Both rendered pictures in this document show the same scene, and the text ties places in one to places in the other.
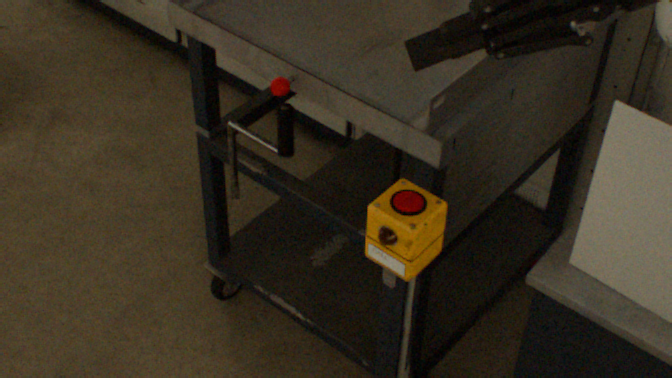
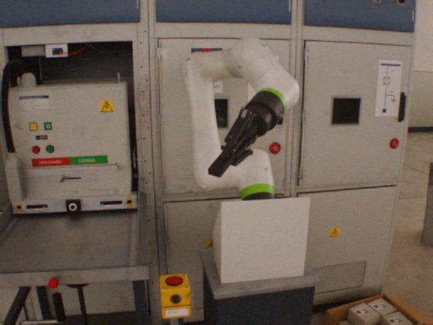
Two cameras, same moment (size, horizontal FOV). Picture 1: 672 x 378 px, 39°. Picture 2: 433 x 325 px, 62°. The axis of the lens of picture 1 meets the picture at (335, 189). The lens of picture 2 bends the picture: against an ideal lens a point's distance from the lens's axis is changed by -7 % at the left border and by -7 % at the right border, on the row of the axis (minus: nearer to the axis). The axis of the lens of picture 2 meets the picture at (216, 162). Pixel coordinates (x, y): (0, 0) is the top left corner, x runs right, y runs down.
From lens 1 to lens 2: 63 cm
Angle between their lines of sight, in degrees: 50
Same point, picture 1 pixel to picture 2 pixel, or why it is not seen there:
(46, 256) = not seen: outside the picture
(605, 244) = (233, 265)
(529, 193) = (130, 307)
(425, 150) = (140, 273)
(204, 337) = not seen: outside the picture
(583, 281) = (232, 285)
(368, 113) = (104, 272)
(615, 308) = (250, 285)
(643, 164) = (240, 221)
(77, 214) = not seen: outside the picture
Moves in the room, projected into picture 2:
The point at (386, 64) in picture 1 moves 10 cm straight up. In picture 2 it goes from (93, 252) to (90, 227)
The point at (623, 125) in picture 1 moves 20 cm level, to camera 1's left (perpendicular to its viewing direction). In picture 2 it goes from (227, 210) to (182, 230)
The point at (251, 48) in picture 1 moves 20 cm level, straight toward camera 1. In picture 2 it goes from (25, 275) to (60, 298)
